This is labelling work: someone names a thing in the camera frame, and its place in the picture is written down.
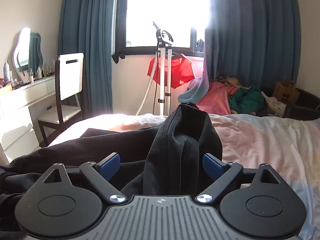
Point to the white wooden chair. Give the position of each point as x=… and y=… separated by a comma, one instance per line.
x=68, y=84

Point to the white garment steamer stand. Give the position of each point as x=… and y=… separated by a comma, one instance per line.
x=164, y=52

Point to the white cloth bag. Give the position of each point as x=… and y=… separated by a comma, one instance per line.
x=276, y=107

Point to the light blue clothing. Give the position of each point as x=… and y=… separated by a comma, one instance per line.
x=197, y=89

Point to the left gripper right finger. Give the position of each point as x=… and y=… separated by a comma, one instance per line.
x=224, y=176

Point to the red garment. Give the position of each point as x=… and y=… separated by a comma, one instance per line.
x=181, y=71

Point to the green clothing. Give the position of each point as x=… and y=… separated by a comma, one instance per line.
x=246, y=101

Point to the black pants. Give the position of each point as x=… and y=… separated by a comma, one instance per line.
x=165, y=159

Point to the teal curtain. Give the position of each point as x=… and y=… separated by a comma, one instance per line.
x=86, y=27
x=256, y=41

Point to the brown paper bag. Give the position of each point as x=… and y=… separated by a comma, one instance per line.
x=287, y=94

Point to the pastel bed sheet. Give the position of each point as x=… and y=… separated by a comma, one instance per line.
x=290, y=146

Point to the wavy mirror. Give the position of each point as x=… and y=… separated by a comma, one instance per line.
x=27, y=54

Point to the white dressing table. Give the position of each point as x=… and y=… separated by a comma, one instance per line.
x=18, y=136

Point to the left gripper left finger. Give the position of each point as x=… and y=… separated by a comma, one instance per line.
x=98, y=176

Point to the pink clothing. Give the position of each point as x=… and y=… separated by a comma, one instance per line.
x=216, y=99

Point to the teal left curtain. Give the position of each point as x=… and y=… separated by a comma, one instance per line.
x=86, y=27

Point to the teal right curtain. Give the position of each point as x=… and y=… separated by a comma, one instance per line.
x=256, y=41

